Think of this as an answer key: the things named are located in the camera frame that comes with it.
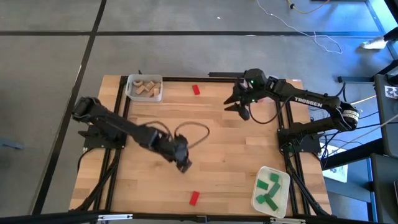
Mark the person's leg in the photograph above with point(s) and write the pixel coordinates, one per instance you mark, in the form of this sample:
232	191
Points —
392	32

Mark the black aluminium table frame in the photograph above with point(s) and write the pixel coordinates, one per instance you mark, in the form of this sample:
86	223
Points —
202	79

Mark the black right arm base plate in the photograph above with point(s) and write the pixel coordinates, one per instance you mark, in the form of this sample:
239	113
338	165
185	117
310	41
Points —
311	146

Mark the red rectangular block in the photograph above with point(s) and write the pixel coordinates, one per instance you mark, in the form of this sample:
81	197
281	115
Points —
196	89
194	198

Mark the white paper sheet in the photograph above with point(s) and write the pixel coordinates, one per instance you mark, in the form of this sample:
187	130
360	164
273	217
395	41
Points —
337	174

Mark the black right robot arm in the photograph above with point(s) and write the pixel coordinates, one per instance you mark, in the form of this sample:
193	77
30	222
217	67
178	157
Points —
311	101

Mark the shallow white plastic bin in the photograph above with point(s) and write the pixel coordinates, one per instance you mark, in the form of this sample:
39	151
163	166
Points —
283	186

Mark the white marker tag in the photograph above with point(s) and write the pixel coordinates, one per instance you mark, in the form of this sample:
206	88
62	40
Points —
391	91

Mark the black crossbeam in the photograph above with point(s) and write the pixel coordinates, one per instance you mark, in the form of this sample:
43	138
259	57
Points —
46	217

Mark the grey floor object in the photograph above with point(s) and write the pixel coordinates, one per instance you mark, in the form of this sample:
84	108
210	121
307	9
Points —
11	144

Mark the long green block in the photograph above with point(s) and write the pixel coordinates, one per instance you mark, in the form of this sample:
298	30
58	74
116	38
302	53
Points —
274	189
270	202

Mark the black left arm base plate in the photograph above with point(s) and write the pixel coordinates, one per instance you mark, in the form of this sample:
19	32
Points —
93	143

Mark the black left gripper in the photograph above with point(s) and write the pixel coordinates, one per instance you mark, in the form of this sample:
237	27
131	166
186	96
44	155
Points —
172	149

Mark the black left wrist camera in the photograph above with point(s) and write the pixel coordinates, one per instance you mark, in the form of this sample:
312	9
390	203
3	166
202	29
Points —
184	166

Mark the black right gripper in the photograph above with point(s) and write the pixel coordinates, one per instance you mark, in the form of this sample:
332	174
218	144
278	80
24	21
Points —
255	84

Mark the black side table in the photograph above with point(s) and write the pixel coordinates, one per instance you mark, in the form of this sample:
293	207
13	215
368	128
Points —
387	124

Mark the green wedge block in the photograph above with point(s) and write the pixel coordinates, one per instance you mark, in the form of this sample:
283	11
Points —
262	184

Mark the green half-cylinder block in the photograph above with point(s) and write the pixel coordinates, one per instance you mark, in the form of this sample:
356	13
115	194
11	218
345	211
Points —
274	177

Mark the labelled long natural wood block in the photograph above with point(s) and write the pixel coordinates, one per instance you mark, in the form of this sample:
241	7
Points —
140	90

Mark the green cube block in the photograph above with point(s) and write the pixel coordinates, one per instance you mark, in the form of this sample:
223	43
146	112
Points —
260	199

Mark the silver metal bracket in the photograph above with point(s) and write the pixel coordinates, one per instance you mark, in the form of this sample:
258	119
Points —
115	216
287	221

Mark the black floor bar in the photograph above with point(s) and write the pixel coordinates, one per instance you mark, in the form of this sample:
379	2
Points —
354	79

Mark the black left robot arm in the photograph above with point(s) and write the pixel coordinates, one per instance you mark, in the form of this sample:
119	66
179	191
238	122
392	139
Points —
118	126

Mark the person's shoe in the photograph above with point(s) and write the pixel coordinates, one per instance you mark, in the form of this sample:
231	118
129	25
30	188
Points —
373	44

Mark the natural wood rectangular block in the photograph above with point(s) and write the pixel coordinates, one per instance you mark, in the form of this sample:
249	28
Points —
150	85
156	91

